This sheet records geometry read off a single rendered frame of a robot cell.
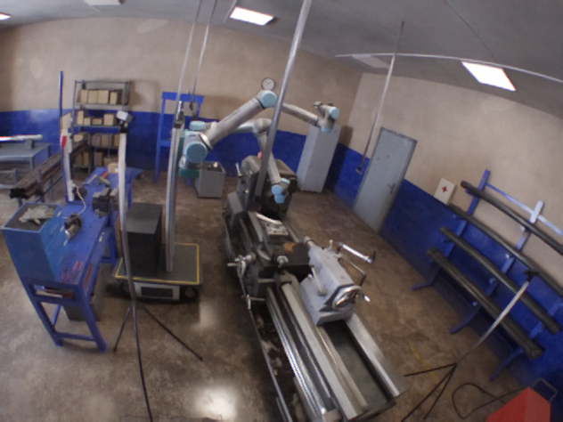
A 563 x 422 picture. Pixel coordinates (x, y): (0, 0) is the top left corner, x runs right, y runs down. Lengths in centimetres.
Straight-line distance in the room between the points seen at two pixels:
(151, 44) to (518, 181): 690
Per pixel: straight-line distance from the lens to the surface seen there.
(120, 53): 597
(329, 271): 170
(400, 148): 535
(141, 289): 266
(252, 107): 174
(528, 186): 413
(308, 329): 170
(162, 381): 231
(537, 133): 426
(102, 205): 250
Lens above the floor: 211
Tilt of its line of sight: 25 degrees down
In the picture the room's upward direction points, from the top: 15 degrees clockwise
